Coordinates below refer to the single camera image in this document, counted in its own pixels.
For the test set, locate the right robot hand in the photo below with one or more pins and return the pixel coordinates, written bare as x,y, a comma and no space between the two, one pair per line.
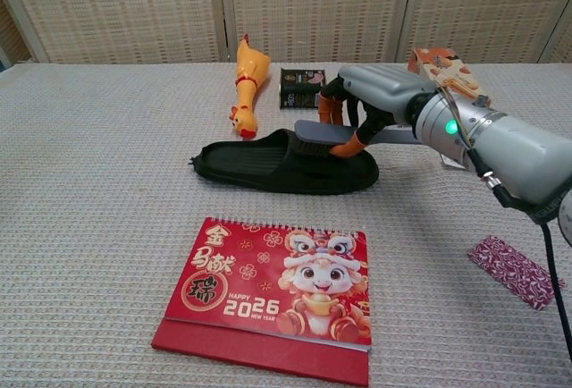
384,88

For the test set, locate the grey cleaning brush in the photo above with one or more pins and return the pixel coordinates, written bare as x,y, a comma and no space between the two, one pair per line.
317,131

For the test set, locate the orange snack box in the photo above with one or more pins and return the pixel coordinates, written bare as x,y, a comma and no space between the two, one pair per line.
451,68

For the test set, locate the black rectangular tin can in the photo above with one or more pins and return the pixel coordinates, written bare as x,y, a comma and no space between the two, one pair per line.
299,88

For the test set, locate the woven folding screen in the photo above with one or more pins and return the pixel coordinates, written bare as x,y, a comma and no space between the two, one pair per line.
313,8

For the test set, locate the yellow rubber chicken toy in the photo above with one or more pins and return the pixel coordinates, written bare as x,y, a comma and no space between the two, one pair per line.
250,75

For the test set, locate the black rubber slipper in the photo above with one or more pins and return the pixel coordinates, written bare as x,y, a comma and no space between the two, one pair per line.
250,162

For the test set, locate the red 2026 desk calendar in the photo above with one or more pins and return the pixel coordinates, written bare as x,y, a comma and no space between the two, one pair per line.
268,280

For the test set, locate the beige woven tablecloth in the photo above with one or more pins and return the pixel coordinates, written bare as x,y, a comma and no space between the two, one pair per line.
89,227

